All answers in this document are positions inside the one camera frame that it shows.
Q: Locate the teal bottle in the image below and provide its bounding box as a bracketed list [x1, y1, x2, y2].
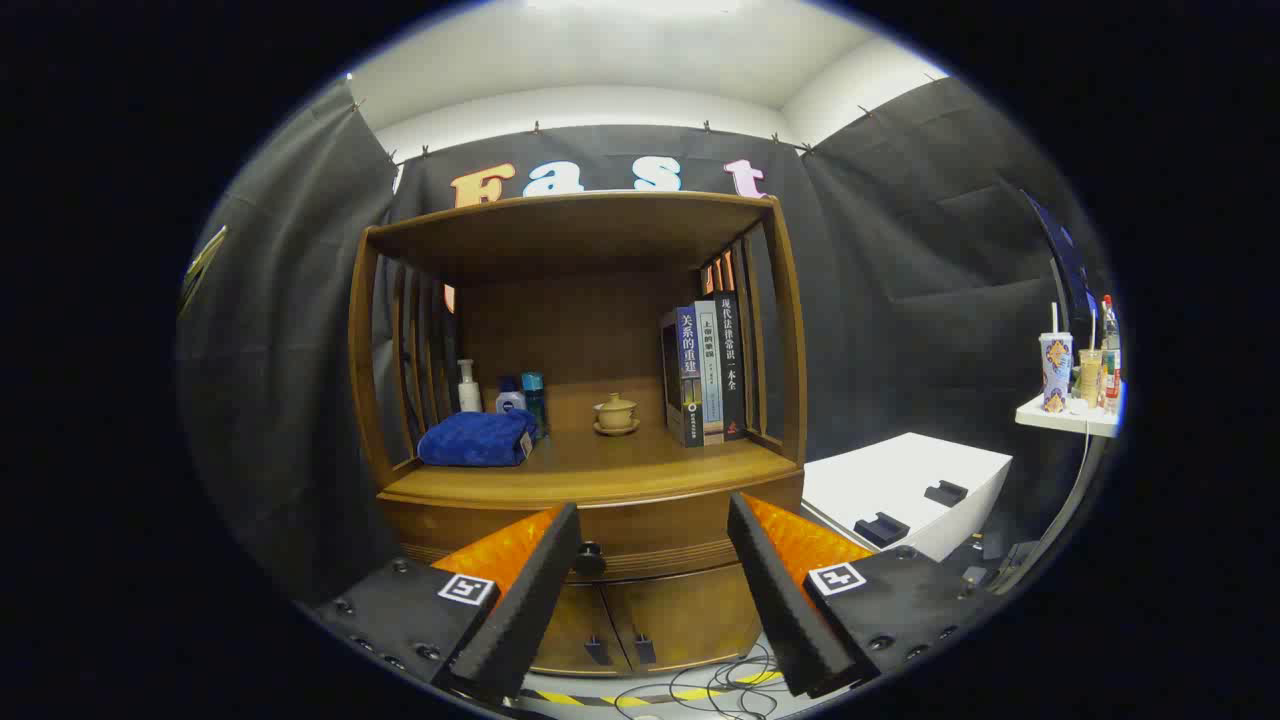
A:
[520, 372, 548, 441]

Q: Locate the red label bottle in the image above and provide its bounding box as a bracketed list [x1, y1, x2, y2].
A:
[1100, 295, 1122, 411]

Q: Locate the white low cabinet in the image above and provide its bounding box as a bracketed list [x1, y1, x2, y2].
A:
[800, 432, 1013, 563]

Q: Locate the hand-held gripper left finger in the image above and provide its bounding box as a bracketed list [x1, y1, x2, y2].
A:
[315, 502, 583, 703]

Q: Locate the patterned paper cup with straw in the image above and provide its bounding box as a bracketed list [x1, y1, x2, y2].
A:
[1038, 302, 1074, 414]

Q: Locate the black floor equipment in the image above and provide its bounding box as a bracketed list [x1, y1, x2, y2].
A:
[962, 532, 1041, 591]

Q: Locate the black backdrop cloth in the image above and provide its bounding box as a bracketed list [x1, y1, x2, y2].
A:
[178, 75, 1111, 601]

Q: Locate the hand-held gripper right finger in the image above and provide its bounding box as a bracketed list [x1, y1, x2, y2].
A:
[727, 492, 1001, 699]

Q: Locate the wooden countertop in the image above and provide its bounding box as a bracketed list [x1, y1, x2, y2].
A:
[385, 400, 801, 506]

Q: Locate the white side table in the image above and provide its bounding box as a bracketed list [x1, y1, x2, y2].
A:
[995, 385, 1123, 593]

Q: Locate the brown wooden drawer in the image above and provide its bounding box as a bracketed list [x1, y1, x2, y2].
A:
[380, 475, 804, 584]

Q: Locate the wooden cabinet door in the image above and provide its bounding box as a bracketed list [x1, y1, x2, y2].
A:
[600, 565, 763, 671]
[533, 583, 631, 676]

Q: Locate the brown wooden cabinet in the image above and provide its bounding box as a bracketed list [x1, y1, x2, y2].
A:
[347, 190, 809, 679]

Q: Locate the blue folded towel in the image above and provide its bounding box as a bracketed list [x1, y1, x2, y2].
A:
[417, 408, 539, 468]

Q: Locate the yellow black floor tape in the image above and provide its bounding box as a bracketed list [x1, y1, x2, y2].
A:
[520, 668, 786, 709]

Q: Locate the beige lidded teacup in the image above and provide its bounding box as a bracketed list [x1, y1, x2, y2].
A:
[592, 392, 641, 437]

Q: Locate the blue book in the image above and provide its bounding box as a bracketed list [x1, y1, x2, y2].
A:
[660, 306, 706, 448]

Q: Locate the light grey book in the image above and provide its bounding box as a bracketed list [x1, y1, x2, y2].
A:
[694, 300, 725, 446]

